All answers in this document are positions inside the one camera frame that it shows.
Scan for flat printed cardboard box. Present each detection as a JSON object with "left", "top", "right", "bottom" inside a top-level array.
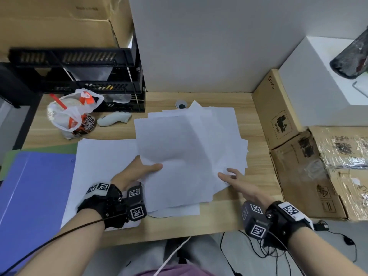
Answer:
[{"left": 269, "top": 129, "right": 349, "bottom": 219}]

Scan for white box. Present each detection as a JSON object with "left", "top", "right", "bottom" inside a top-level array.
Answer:
[{"left": 279, "top": 36, "right": 368, "bottom": 130}]

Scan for green folder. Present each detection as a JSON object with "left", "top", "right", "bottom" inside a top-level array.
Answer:
[{"left": 0, "top": 143, "right": 79, "bottom": 181}]

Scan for drink cup in plastic bag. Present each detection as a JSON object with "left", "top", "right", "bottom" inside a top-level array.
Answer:
[{"left": 47, "top": 88, "right": 105, "bottom": 140}]

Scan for white cable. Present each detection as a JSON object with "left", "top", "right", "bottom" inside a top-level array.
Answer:
[{"left": 154, "top": 235, "right": 192, "bottom": 276}]

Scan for white handheld controller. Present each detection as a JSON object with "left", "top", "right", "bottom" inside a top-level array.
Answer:
[{"left": 97, "top": 112, "right": 132, "bottom": 127}]

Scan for brown labelled cardboard box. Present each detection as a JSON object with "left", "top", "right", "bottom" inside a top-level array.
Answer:
[{"left": 252, "top": 69, "right": 305, "bottom": 151}]

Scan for grey trousers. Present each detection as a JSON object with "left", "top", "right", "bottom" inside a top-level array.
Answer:
[{"left": 115, "top": 235, "right": 245, "bottom": 276}]

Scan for printed drink cup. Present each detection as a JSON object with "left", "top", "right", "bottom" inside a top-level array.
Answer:
[{"left": 73, "top": 114, "right": 97, "bottom": 135}]

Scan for person's right forearm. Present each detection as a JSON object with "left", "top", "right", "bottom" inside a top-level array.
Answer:
[{"left": 286, "top": 227, "right": 368, "bottom": 276}]

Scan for person's right hand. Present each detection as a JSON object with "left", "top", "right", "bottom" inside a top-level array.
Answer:
[{"left": 217, "top": 168, "right": 274, "bottom": 210}]

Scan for black stacked file tray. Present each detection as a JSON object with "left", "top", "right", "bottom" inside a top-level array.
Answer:
[{"left": 8, "top": 33, "right": 146, "bottom": 113}]

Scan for person's left hand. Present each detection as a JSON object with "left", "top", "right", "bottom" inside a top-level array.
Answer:
[{"left": 110, "top": 155, "right": 164, "bottom": 193}]

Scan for black wrist strap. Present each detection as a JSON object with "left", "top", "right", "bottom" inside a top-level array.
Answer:
[
  {"left": 76, "top": 183, "right": 128, "bottom": 230},
  {"left": 263, "top": 200, "right": 314, "bottom": 250}
]

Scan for black mesh pen holder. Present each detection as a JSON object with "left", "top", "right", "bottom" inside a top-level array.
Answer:
[{"left": 330, "top": 24, "right": 368, "bottom": 81}]

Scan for red drinking straw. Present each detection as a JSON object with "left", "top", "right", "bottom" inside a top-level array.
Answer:
[{"left": 49, "top": 93, "right": 68, "bottom": 110}]

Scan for clear plastic bag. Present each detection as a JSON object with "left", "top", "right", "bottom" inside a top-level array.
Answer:
[{"left": 299, "top": 161, "right": 327, "bottom": 181}]

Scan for taped cardboard boxes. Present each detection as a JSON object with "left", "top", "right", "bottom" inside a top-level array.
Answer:
[{"left": 308, "top": 125, "right": 368, "bottom": 170}]

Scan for blue folder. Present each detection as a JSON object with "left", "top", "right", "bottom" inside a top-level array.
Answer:
[{"left": 0, "top": 151, "right": 77, "bottom": 276}]

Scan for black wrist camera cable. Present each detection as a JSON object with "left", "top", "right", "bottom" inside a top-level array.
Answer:
[
  {"left": 0, "top": 214, "right": 128, "bottom": 276},
  {"left": 269, "top": 237, "right": 305, "bottom": 276}
]

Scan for pile of white papers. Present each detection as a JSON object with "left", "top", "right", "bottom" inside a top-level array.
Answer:
[{"left": 133, "top": 100, "right": 249, "bottom": 218}]

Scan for large brown cardboard box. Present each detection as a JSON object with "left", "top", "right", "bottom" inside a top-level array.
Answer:
[{"left": 0, "top": 0, "right": 134, "bottom": 62}]

